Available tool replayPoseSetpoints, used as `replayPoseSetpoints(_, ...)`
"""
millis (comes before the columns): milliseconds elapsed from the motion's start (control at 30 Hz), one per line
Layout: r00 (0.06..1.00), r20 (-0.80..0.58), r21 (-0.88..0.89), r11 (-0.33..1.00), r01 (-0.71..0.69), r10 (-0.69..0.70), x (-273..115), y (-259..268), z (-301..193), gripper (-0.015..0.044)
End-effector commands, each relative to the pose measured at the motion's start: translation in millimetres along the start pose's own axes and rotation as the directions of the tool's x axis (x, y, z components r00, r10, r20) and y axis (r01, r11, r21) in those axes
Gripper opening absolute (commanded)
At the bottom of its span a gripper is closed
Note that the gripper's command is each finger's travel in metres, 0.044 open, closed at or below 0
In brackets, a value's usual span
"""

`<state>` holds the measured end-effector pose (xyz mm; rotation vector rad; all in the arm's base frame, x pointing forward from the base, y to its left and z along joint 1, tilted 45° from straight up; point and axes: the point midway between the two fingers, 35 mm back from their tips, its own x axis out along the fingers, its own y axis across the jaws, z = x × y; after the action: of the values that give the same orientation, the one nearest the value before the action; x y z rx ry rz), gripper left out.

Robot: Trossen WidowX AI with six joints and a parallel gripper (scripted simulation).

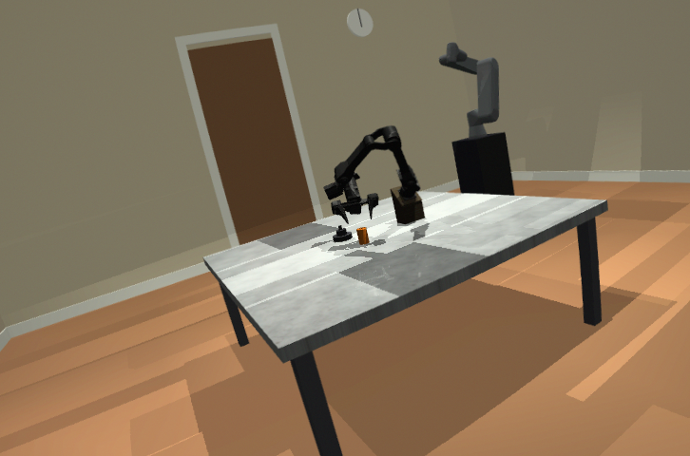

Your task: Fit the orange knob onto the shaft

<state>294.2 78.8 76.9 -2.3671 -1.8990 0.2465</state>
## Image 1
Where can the orange knob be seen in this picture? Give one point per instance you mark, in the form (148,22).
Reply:
(362,235)

